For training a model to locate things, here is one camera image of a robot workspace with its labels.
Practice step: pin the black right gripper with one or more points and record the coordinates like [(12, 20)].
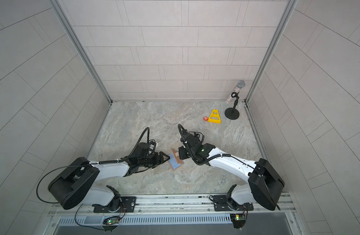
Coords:
[(181, 152)]

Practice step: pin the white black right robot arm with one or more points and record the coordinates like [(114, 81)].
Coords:
[(263, 184)]

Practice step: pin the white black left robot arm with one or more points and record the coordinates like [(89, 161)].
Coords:
[(75, 185)]

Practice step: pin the right circuit board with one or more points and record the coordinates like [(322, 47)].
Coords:
[(238, 220)]

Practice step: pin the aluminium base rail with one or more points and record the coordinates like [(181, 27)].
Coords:
[(174, 214)]

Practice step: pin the left green circuit board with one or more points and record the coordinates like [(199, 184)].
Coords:
[(114, 220)]

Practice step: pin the glitter microphone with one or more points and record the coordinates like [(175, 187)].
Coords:
[(240, 84)]

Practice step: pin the tan leather card holder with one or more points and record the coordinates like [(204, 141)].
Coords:
[(175, 161)]

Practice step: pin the yellow triangular plastic block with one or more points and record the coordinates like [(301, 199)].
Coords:
[(214, 117)]

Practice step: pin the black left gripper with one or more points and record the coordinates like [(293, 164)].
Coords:
[(162, 160)]

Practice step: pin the black microphone stand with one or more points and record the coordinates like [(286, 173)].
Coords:
[(233, 113)]

